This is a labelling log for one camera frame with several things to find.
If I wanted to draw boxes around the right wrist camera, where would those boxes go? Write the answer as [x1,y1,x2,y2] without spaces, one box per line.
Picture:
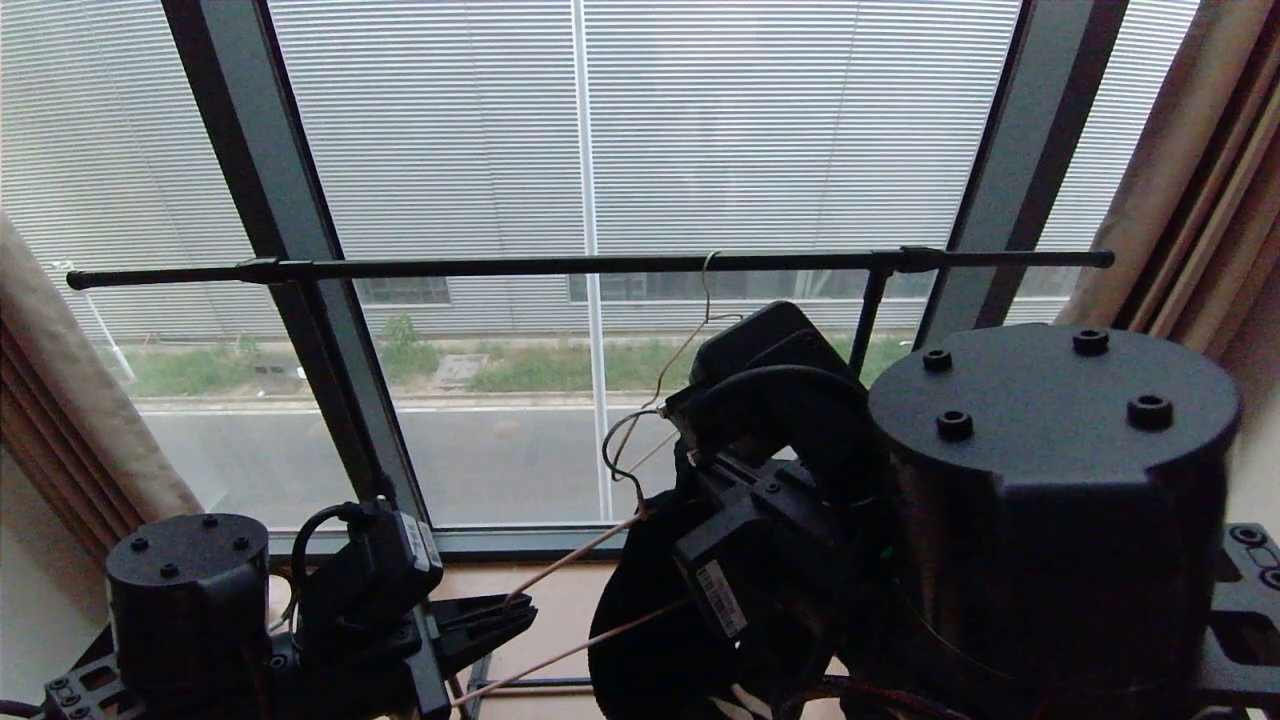
[662,300,883,481]

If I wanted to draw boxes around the black shorts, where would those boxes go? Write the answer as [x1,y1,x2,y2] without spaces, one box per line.
[587,488,831,720]

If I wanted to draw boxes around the window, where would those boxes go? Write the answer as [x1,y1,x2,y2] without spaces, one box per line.
[0,0,1201,559]

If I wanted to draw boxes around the pink clothes hanger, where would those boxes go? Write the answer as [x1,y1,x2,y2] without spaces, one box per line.
[448,505,693,709]
[600,250,749,513]

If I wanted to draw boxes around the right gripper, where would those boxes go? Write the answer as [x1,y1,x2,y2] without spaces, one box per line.
[670,465,889,663]

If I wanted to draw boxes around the black clothes rack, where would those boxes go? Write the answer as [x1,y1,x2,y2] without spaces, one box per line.
[66,246,1115,698]

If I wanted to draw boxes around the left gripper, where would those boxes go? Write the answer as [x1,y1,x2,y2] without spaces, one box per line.
[270,603,456,720]

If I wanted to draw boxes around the beige curtain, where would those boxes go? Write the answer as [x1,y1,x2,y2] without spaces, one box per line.
[1055,0,1280,346]
[0,212,208,566]

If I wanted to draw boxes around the black cable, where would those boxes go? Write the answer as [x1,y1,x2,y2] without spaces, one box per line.
[288,502,363,601]

